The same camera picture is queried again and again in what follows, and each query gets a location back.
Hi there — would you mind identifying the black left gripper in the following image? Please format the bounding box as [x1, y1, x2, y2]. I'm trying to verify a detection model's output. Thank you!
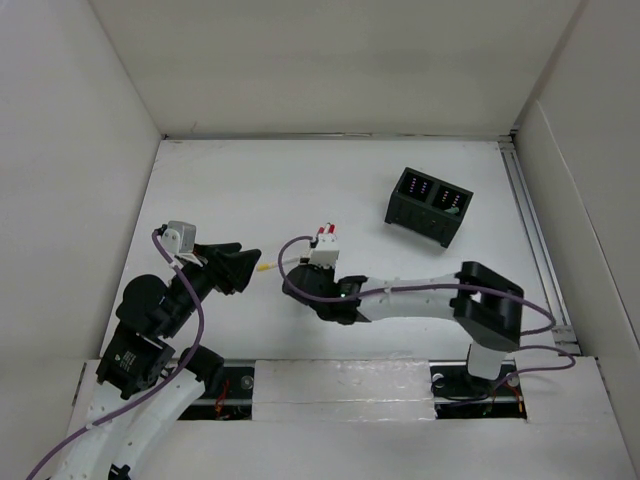
[162, 240, 261, 335]

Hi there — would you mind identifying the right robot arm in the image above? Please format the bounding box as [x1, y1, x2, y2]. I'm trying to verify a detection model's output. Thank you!
[282, 261, 524, 394]

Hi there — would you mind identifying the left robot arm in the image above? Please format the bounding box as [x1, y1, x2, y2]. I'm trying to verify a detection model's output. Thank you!
[27, 231, 261, 479]

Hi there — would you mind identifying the black desk organizer box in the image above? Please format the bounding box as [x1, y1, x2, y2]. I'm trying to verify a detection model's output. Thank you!
[384, 167, 474, 248]

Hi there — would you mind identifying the yellow capped white marker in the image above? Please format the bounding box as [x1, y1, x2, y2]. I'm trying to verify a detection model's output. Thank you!
[256, 262, 278, 272]

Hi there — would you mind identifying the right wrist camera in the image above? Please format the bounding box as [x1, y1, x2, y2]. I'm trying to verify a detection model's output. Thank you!
[308, 233, 340, 269]

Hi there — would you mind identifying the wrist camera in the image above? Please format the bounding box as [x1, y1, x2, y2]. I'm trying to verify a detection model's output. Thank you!
[160, 220, 197, 255]
[308, 233, 340, 269]

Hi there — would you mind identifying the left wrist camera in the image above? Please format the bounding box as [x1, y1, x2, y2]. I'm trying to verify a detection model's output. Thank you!
[160, 220, 197, 255]

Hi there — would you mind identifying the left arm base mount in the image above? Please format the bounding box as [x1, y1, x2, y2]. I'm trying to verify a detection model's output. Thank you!
[179, 346, 255, 421]

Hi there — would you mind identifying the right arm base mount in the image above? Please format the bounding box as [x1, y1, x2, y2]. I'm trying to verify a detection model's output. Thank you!
[430, 363, 527, 420]

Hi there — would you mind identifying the aluminium rail right side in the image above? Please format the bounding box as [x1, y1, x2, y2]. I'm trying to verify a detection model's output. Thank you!
[498, 136, 582, 356]

